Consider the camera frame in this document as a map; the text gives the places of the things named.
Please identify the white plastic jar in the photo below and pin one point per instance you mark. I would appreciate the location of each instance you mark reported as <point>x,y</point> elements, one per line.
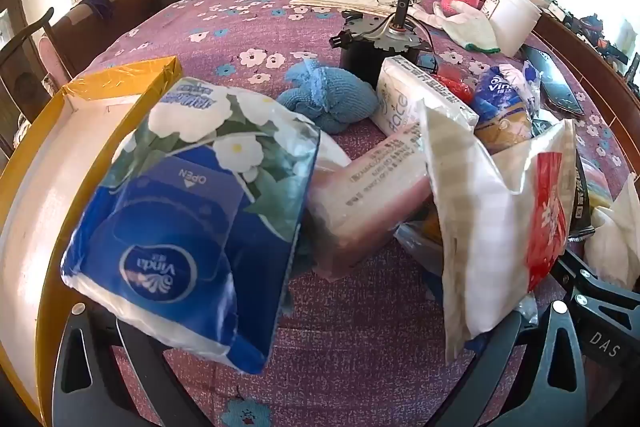
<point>515,22</point>

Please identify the black snack packet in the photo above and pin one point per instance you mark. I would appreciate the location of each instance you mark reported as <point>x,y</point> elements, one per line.
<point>582,202</point>

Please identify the black phone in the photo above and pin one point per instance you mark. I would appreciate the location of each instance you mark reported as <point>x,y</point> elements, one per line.
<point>555,82</point>

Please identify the blue cloth on chair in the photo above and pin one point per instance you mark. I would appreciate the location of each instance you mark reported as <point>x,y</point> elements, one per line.
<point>99,3</point>

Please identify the white work glove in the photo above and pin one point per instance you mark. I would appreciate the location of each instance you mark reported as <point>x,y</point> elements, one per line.
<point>470,29</point>

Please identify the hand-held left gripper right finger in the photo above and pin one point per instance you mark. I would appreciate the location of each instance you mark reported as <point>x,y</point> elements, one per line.
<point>492,357</point>

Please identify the purple floral tablecloth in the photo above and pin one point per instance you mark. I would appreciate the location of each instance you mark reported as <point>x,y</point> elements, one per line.
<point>350,332</point>

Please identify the small blue tissue pack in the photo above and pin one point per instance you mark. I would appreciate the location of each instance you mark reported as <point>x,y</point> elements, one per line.
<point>500,102</point>

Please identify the dark wooden chair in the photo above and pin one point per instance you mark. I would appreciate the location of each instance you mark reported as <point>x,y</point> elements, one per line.
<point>25,42</point>

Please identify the black motor with gear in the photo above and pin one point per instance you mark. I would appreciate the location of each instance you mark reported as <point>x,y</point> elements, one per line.
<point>360,62</point>

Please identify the pink tissue pack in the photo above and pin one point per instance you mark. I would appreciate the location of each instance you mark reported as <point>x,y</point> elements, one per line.
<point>360,197</point>

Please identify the blue knit cloth bundle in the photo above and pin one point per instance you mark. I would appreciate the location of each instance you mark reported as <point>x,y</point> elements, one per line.
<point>330,99</point>

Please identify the crumpled white tissue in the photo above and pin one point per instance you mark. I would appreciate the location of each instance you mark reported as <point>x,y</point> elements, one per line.
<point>615,232</point>

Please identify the white and red plastic bag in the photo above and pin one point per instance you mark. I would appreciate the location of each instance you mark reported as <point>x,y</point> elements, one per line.
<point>480,232</point>

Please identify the red plastic item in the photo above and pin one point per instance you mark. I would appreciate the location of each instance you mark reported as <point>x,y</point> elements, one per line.
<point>455,84</point>

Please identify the yellow cardboard box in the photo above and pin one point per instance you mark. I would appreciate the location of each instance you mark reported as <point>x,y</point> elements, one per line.
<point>30,207</point>

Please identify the blue floral tissue pack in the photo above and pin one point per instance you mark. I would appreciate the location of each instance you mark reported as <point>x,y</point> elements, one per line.
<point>190,207</point>

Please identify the brown upholstered chair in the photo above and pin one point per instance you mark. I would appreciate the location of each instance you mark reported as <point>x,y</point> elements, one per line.
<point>135,12</point>

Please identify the white tissue pack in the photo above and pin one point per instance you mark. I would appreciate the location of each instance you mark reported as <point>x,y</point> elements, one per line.
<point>405,92</point>

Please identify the assorted dark clutter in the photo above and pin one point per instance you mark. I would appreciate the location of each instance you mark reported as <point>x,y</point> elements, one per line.
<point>600,32</point>

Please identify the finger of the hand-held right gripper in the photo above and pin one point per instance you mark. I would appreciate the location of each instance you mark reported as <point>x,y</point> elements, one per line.
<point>575,274</point>

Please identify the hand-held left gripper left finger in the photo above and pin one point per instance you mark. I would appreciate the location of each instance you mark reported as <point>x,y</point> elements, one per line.
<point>102,367</point>

